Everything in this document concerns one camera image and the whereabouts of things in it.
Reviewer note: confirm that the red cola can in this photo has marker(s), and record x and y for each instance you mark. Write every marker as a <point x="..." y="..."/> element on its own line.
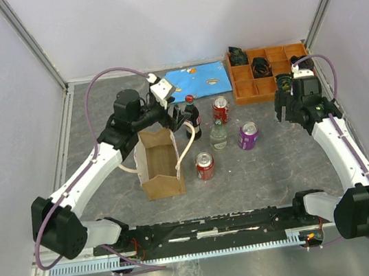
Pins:
<point x="205" y="166"/>
<point x="221" y="109"/>

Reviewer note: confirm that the cola glass bottle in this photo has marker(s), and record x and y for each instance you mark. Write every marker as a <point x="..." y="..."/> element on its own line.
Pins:
<point x="194" y="116"/>

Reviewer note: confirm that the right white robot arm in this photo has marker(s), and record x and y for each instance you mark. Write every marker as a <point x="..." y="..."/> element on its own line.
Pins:
<point x="349" y="212"/>

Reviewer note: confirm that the blue slotted cable duct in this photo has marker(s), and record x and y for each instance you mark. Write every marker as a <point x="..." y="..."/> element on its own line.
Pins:
<point x="104" y="264"/>

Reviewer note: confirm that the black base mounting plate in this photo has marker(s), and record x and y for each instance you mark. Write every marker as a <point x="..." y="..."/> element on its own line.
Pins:
<point x="213" y="233"/>

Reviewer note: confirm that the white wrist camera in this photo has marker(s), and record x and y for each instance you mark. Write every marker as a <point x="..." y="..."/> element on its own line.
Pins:
<point x="300" y="72"/>
<point x="161" y="89"/>

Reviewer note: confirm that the purple soda can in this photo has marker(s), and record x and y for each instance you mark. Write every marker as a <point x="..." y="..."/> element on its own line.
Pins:
<point x="248" y="135"/>

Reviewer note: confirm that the left aluminium frame post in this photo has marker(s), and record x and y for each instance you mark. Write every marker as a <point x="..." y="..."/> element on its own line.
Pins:
<point x="16" y="24"/>

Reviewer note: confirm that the clear green-cap glass bottle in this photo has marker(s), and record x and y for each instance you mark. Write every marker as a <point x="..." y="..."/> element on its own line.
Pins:
<point x="218" y="135"/>

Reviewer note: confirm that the red cola can near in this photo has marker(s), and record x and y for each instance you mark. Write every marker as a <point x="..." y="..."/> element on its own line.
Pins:
<point x="205" y="166"/>

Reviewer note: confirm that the brown canvas bag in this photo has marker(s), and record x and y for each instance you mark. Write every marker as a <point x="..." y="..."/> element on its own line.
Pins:
<point x="158" y="163"/>

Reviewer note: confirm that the dark rolled band far-right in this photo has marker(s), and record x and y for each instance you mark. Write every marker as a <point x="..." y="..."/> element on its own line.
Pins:
<point x="305" y="64"/>

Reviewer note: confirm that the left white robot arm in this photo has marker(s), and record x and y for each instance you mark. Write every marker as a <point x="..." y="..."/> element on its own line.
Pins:
<point x="56" y="220"/>

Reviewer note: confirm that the blue space-print cloth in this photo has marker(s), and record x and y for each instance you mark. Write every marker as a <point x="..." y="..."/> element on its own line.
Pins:
<point x="199" y="81"/>

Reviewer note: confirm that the orange wooden divider tray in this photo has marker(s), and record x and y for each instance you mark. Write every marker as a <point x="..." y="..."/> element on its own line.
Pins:
<point x="248" y="89"/>

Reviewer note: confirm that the red cola can far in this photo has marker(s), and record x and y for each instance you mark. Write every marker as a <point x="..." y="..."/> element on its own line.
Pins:
<point x="221" y="109"/>

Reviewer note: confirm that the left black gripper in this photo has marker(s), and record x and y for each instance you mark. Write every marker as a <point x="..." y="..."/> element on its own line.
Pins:
<point x="173" y="122"/>

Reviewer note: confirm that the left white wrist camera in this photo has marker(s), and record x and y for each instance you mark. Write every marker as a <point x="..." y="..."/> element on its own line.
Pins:
<point x="161" y="89"/>

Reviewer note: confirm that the dark rolled band yellow print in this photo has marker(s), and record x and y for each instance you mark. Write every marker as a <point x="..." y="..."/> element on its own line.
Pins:
<point x="284" y="81"/>

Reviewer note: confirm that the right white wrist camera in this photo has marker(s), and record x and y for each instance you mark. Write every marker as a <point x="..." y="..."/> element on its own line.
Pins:
<point x="300" y="72"/>

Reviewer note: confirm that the aluminium front rail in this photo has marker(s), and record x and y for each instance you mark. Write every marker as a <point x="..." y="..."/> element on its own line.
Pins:
<point x="47" y="256"/>

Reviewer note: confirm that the dark rolled band orange accents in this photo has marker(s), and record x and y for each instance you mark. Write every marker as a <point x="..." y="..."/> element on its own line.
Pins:
<point x="261" y="67"/>

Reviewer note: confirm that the dark rolled band far-left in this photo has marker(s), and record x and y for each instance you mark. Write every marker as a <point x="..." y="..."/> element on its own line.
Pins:
<point x="237" y="57"/>

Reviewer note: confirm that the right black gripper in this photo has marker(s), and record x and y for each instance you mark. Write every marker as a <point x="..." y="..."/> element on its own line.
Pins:
<point x="281" y="100"/>

